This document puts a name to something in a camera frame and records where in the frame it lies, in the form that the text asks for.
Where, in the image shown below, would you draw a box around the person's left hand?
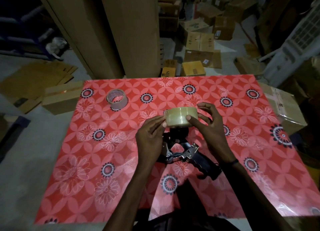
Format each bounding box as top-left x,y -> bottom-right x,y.
135,115 -> 167,166

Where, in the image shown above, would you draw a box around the flattened cardboard sheets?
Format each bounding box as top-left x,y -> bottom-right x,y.
0,60 -> 78,114

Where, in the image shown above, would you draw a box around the clear tape roll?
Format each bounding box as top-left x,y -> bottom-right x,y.
164,106 -> 199,128

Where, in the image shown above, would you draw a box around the person's right hand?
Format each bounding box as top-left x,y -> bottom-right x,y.
185,102 -> 237,165

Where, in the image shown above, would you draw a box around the black metal tape dispenser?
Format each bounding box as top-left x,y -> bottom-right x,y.
156,127 -> 223,181

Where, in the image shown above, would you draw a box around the large dark printed carton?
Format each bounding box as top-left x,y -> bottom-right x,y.
255,0 -> 318,56

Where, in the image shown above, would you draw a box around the person's left forearm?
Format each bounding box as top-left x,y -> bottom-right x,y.
102,162 -> 158,231

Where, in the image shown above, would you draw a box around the dark patterned shirt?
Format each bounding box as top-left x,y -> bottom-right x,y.
132,211 -> 240,231

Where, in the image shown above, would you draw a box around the black wristband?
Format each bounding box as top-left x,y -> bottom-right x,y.
220,158 -> 240,168

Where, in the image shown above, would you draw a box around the red floral table cover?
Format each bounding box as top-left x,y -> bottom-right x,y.
34,74 -> 320,225

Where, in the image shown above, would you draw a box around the taped plastic-wrapped cardboard box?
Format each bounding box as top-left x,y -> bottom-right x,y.
259,82 -> 308,136

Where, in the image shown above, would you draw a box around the tall brown cardboard carton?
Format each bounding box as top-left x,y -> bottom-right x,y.
97,0 -> 161,79
32,0 -> 125,80

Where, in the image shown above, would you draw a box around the dark blue metal beam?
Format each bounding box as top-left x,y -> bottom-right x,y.
0,115 -> 31,163

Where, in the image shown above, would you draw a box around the person's right forearm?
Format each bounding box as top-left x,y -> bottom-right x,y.
221,162 -> 295,231

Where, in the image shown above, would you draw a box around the white air cooler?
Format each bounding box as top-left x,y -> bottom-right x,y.
262,0 -> 320,88

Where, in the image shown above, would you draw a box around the pile of cardboard boxes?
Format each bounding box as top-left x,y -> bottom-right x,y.
157,0 -> 267,78

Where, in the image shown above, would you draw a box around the white crumpled plastic bag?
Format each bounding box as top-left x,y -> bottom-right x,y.
46,37 -> 68,60

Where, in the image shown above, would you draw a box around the brown cardboard box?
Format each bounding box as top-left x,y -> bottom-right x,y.
41,81 -> 85,116

